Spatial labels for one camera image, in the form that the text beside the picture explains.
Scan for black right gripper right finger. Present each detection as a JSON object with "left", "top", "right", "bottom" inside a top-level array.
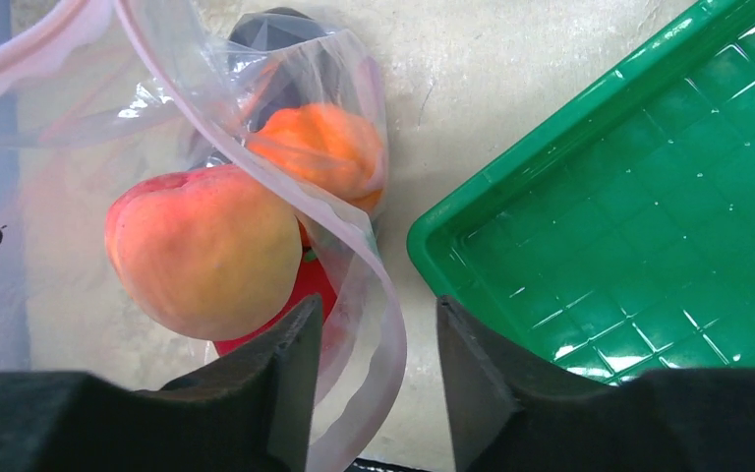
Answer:
[{"left": 436, "top": 296, "right": 755, "bottom": 471}]

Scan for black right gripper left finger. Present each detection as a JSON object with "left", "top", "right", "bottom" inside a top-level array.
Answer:
[{"left": 0, "top": 295, "right": 322, "bottom": 471}]

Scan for red toy tomato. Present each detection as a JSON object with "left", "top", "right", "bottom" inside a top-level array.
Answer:
[{"left": 214, "top": 224, "right": 337, "bottom": 357}]

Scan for toy peach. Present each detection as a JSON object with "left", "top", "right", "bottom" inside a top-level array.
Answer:
[{"left": 105, "top": 165, "right": 302, "bottom": 341}]

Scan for clear zip top bag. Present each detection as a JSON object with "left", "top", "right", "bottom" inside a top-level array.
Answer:
[{"left": 0, "top": 1, "right": 407, "bottom": 471}]

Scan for purple toy eggplant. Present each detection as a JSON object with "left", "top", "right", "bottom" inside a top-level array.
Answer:
[{"left": 226, "top": 7, "right": 350, "bottom": 132}]

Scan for green plastic tray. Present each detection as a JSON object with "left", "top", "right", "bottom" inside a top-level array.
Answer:
[{"left": 407, "top": 1, "right": 755, "bottom": 384}]

